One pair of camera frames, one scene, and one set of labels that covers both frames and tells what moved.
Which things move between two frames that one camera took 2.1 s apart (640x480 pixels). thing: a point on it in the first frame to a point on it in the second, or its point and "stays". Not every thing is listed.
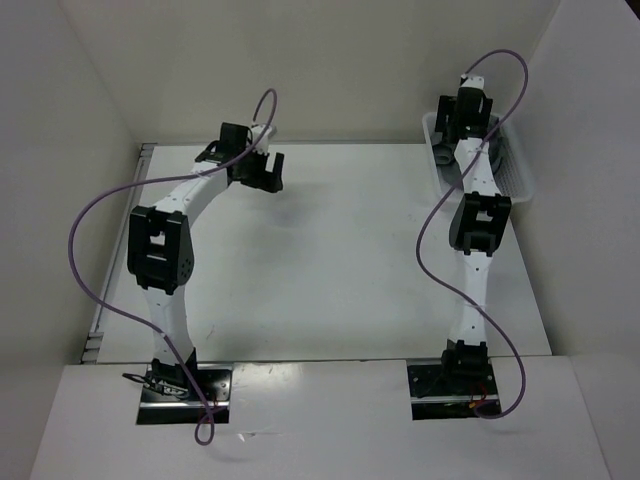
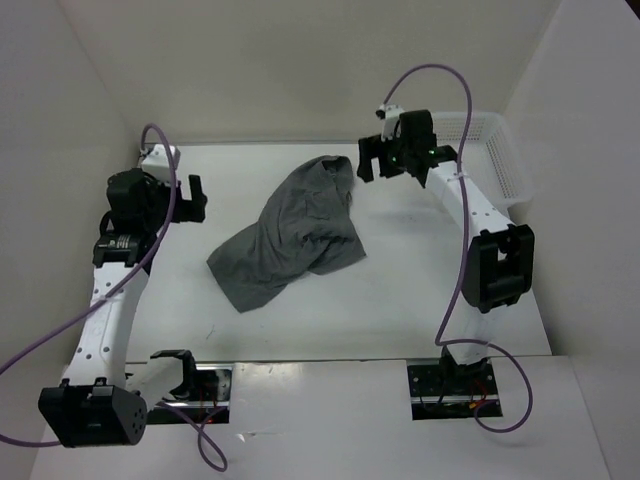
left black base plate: [162, 405] stays
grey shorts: [448, 166] to [307, 226]
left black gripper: [269, 181] to [190, 210]
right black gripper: [445, 107] to [372, 147]
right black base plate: [451, 391] stays
